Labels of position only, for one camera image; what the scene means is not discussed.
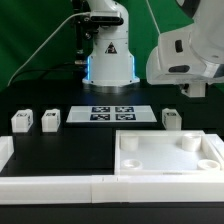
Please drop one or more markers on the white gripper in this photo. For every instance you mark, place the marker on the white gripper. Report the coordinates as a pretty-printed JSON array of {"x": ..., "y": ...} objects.
[{"x": 174, "y": 62}]

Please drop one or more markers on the white square tabletop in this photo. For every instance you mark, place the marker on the white square tabletop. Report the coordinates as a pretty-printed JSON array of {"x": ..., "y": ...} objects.
[{"x": 139, "y": 152}]

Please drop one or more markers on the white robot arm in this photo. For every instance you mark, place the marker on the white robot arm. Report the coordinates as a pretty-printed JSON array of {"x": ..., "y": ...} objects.
[{"x": 111, "y": 66}]

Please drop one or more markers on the white U-shaped obstacle fence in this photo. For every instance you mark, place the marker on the white U-shaped obstacle fence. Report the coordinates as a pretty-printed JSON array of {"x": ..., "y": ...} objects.
[{"x": 204, "y": 187}]

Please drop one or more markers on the white marker base plate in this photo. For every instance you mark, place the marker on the white marker base plate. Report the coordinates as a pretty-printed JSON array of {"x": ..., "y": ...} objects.
[{"x": 111, "y": 114}]

